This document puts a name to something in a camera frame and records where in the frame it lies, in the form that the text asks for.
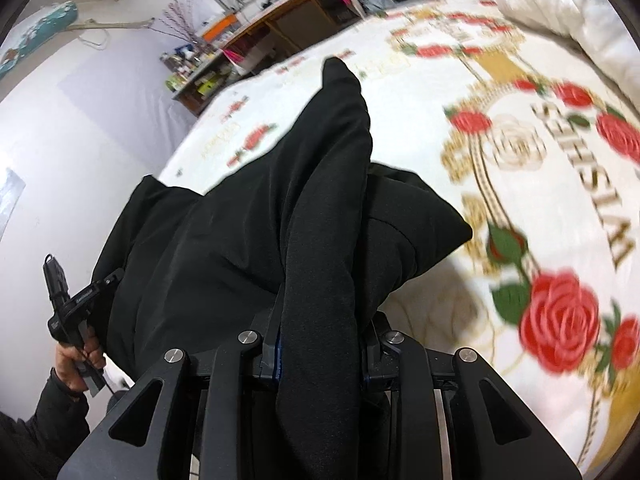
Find cluttered low shelf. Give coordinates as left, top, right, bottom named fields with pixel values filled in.
left=160, top=45, right=242, bottom=117

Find white duvet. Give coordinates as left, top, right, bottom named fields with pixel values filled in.
left=490, top=0, right=640, bottom=111

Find wooden desk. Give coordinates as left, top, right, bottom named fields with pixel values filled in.
left=220, top=0, right=366, bottom=78

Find teal printed cloth roll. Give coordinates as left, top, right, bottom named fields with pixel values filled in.
left=0, top=1, right=81, bottom=81

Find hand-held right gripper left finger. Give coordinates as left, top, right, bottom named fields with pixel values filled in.
left=57, top=305, right=287, bottom=480

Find rose printed blanket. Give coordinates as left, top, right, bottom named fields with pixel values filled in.
left=160, top=0, right=640, bottom=480

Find orange box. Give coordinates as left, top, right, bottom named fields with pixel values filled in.
left=201, top=12, right=239, bottom=42

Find person's left forearm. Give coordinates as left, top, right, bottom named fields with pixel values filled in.
left=0, top=367, right=92, bottom=480

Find black pants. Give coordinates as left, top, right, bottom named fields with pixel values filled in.
left=92, top=57, right=473, bottom=480

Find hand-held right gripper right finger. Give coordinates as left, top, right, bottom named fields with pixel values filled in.
left=356, top=310, right=583, bottom=480

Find bare decorative branches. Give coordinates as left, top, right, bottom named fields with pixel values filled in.
left=154, top=0, right=212, bottom=47

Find grey wall poster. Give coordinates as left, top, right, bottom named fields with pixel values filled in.
left=0, top=167, right=27, bottom=233

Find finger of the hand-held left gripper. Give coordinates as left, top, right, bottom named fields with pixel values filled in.
left=95, top=267, right=126, bottom=308

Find person's left hand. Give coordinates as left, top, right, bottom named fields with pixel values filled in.
left=54, top=326, right=107, bottom=392

